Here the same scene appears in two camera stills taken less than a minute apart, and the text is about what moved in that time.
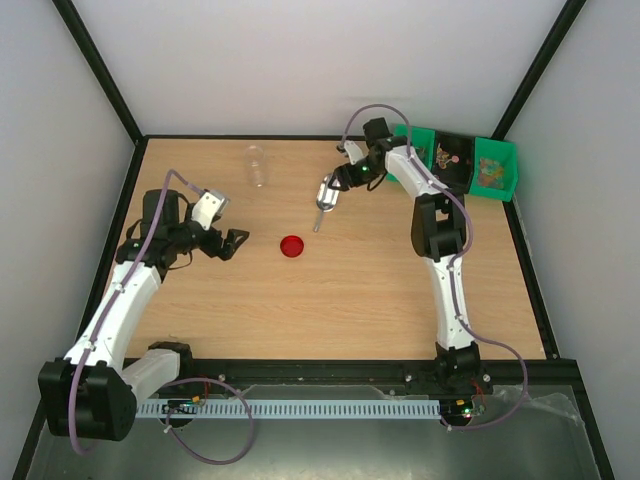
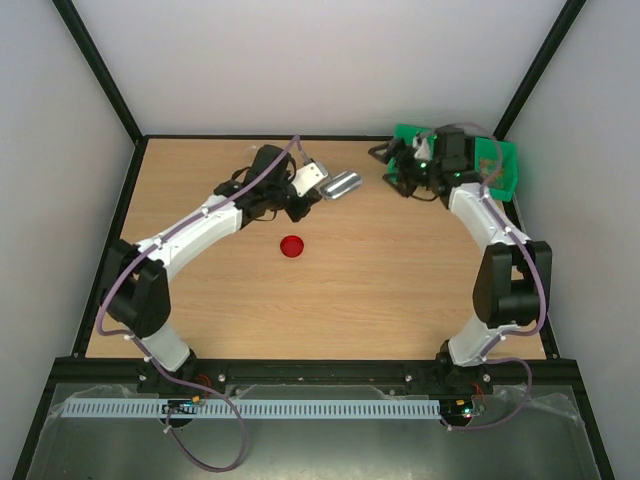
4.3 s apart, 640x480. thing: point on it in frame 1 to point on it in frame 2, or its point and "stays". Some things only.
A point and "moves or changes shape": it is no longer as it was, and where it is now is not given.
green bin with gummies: [495, 170] stays
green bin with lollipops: [423, 141] stays
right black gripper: [340, 176] to [403, 167]
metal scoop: [327, 199] moves or changes shape
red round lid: [291, 246] stays
